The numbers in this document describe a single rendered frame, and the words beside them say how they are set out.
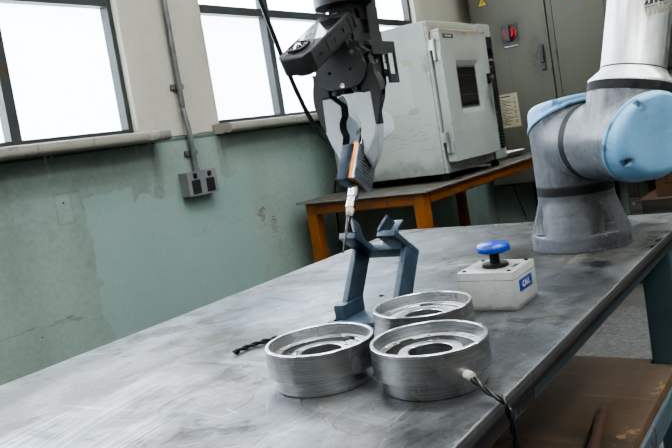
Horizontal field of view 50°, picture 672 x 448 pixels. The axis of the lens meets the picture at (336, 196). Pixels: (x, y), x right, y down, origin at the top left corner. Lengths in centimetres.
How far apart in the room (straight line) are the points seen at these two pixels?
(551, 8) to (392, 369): 407
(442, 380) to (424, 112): 241
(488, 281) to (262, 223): 218
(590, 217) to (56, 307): 168
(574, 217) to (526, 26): 354
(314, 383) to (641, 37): 65
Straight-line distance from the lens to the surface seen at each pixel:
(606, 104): 104
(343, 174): 87
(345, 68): 88
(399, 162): 306
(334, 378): 67
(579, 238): 114
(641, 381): 134
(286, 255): 310
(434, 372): 61
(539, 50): 459
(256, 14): 324
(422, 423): 59
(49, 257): 236
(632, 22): 107
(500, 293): 87
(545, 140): 114
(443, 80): 295
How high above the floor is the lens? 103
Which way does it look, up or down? 5 degrees down
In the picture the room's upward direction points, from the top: 9 degrees counter-clockwise
